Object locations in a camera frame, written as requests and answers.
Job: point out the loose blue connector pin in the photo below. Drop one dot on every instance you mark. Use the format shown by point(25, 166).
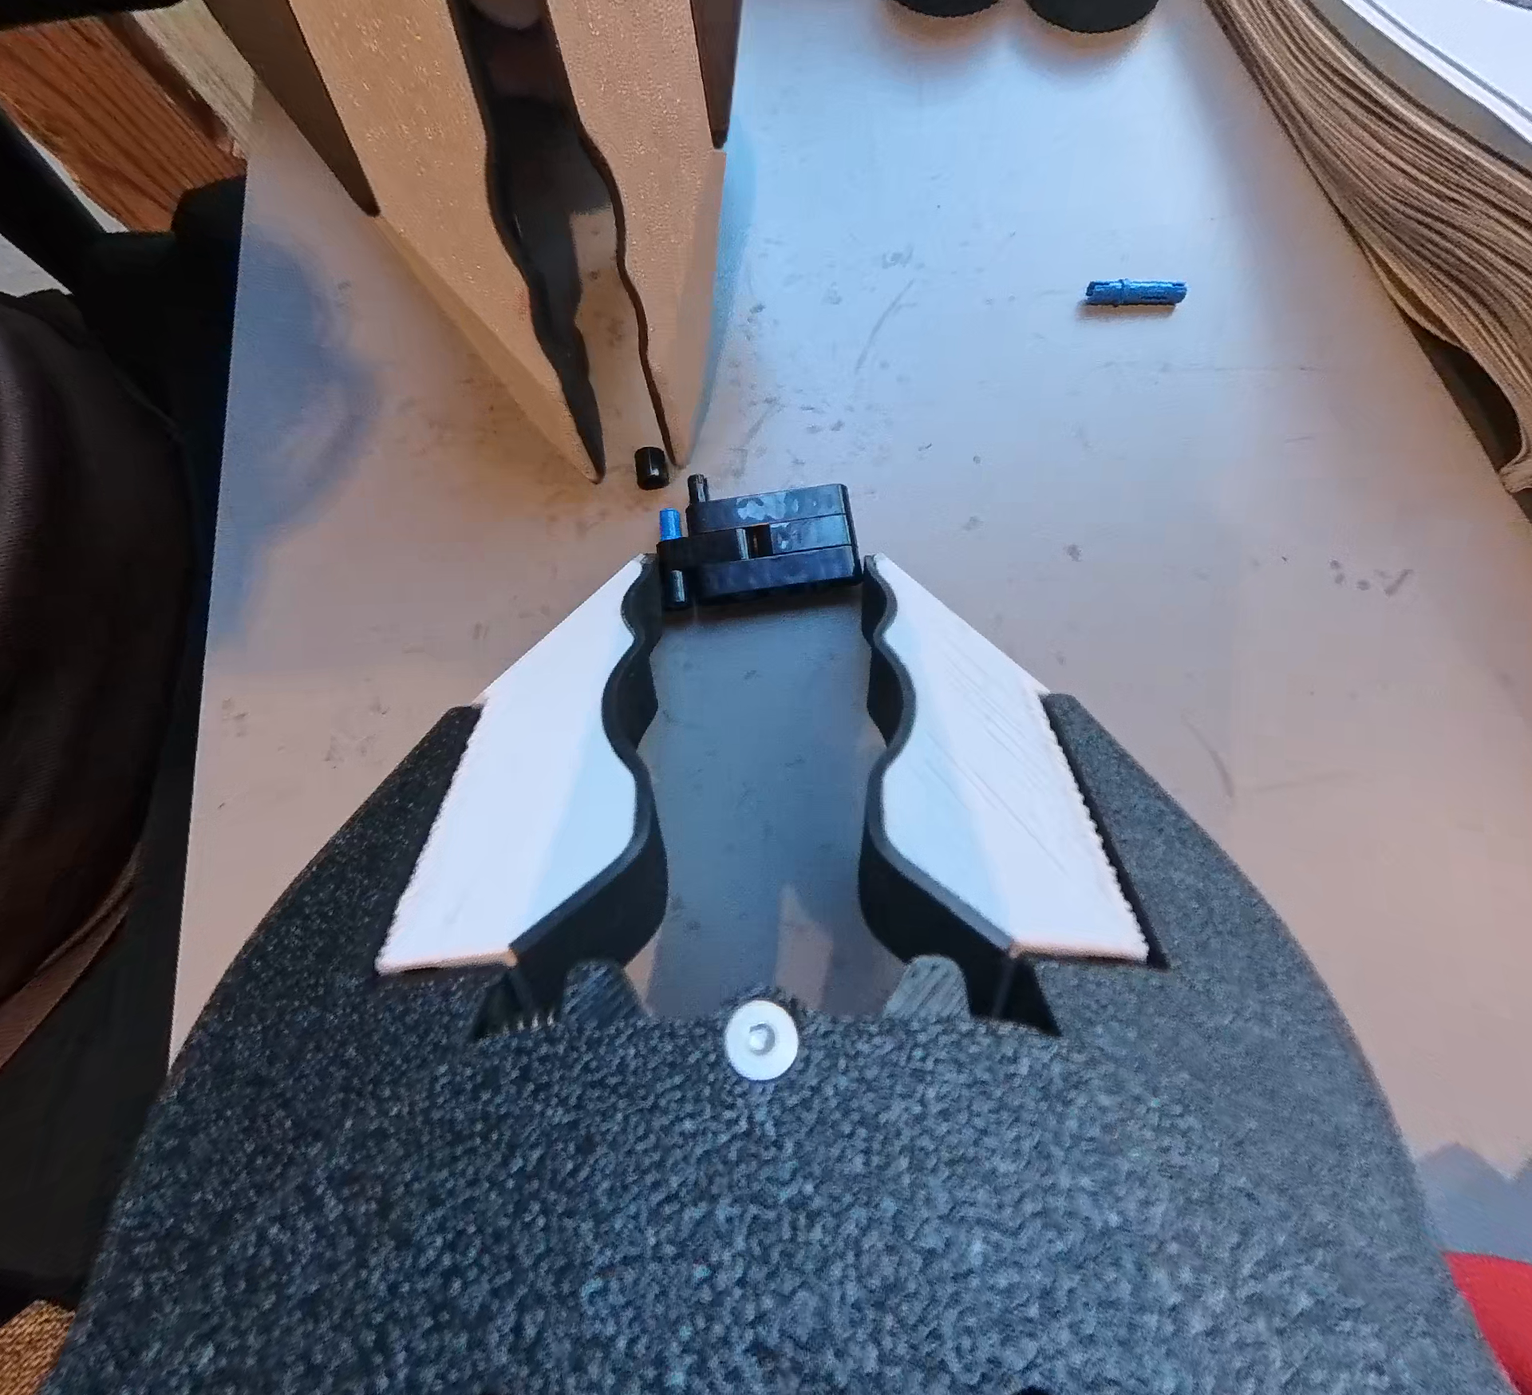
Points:
point(1137, 293)

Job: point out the open instruction booklet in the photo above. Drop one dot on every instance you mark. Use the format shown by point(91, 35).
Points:
point(1380, 163)

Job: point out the small black bush piece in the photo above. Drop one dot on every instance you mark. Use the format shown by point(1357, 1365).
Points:
point(653, 469)

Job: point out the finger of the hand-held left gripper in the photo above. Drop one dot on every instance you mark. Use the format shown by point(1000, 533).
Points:
point(657, 99)
point(382, 99)

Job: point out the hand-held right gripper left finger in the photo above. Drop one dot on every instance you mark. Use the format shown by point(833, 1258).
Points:
point(514, 820)

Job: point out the person's black trousers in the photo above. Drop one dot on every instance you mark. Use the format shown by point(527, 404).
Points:
point(179, 282)

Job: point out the black brick assembly with blue pins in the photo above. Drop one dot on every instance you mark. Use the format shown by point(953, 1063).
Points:
point(775, 545)

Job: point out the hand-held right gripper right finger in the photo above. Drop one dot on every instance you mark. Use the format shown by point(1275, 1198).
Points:
point(1003, 804)

